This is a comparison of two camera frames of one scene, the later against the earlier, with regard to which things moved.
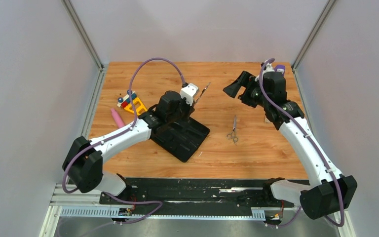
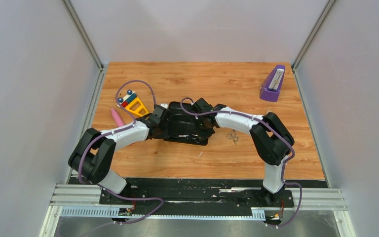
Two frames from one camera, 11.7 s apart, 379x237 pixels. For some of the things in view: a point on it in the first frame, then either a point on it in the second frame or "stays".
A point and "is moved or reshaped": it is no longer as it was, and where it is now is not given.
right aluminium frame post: x=326 y=10 stays
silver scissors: x=201 y=94 → x=195 y=136
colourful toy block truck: x=125 y=103 stays
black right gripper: x=243 y=80 → x=204 y=136
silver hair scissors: x=232 y=135 stays
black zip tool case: x=181 y=139 is moved or reshaped
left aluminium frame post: x=71 y=10 stays
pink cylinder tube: x=119 y=121 stays
